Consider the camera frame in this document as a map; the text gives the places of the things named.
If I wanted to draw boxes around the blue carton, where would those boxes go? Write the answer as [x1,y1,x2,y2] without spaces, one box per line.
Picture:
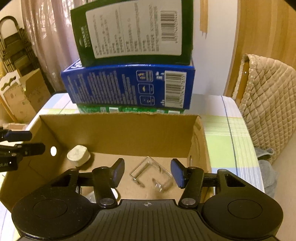
[61,60,195,109]

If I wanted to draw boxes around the checked tablecloth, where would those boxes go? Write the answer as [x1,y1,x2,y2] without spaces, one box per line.
[1,93,264,240]

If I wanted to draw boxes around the dark green carton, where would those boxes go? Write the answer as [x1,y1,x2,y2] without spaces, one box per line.
[70,0,194,67]

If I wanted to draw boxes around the cardboard boxes on floor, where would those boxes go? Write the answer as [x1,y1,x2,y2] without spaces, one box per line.
[1,69,51,123]

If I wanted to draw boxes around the light green carton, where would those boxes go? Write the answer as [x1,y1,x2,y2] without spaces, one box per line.
[77,104,184,114]

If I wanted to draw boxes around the quilted beige chair cover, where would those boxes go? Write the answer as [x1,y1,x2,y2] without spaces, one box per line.
[232,54,295,163]

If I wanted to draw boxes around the black folding ladder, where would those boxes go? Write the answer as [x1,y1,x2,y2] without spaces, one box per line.
[0,15,55,93]

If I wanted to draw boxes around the pink curtain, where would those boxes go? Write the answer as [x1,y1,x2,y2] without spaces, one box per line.
[21,0,89,91]

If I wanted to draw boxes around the clear plastic box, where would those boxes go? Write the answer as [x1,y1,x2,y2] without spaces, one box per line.
[129,156,174,193]

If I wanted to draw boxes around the white plug adapter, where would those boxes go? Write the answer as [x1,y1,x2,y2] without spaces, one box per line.
[67,145,91,167]

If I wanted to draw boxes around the brown cardboard box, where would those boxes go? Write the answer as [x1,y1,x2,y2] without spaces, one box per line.
[1,113,211,209]

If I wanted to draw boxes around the grey cloth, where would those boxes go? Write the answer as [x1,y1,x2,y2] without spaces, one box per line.
[254,147,278,198]

